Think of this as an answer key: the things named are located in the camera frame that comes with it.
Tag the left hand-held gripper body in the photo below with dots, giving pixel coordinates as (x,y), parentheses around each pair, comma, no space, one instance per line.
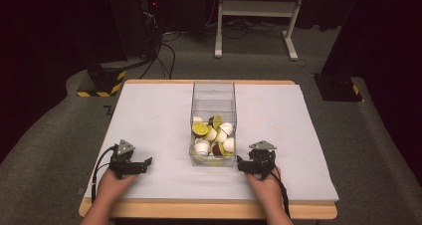
(123,156)

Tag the wooden table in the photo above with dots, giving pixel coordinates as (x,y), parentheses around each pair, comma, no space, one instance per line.
(205,211)

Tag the person's left hand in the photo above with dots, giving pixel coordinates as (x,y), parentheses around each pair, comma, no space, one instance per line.
(114,185)

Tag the clear plastic box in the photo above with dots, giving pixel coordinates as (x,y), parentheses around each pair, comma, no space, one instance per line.
(214,95)

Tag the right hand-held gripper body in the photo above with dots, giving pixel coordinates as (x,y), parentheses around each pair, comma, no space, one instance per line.
(263,157)

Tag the black equipment tower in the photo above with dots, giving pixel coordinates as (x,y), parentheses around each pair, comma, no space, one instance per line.
(132,19)

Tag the pile of coffee capsules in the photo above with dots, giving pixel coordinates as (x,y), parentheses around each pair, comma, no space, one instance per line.
(212,138)

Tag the white metal stand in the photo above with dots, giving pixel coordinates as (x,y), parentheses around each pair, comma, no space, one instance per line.
(255,8)

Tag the black yellow striped stand base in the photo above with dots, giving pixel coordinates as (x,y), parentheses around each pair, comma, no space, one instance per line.
(103,82)

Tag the white foam mat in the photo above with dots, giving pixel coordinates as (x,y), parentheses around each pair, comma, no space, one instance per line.
(156,125)

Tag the dark column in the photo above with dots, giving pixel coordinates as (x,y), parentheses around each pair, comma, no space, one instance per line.
(345,29)

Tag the person's right hand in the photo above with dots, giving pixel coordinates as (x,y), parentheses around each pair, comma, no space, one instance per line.
(265,186)

